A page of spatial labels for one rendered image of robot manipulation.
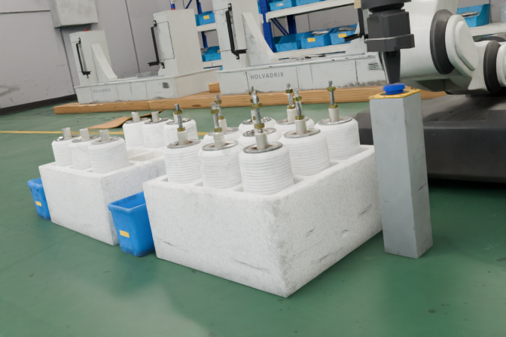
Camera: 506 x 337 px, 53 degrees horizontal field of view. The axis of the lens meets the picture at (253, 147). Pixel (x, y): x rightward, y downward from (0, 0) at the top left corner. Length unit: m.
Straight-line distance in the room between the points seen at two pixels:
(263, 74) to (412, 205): 2.73
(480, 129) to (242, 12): 2.87
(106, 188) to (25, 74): 6.37
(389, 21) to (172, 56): 3.54
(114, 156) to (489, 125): 0.91
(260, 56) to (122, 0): 5.00
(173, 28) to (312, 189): 3.55
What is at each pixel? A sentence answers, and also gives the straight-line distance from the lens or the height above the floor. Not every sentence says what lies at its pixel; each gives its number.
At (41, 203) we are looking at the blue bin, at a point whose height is 0.05.
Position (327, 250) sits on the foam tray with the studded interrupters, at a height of 0.04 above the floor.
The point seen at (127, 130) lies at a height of 0.23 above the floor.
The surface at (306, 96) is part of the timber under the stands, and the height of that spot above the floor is 0.05.
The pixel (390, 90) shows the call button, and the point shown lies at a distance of 0.97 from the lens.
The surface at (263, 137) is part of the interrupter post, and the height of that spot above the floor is 0.27.
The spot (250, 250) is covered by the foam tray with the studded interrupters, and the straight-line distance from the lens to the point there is 0.95.
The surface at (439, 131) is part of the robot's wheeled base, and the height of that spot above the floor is 0.17.
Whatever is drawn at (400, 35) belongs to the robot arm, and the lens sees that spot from 0.93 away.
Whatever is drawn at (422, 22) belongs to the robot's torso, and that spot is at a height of 0.43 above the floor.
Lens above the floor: 0.45
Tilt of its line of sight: 12 degrees down
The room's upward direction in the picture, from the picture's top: 9 degrees counter-clockwise
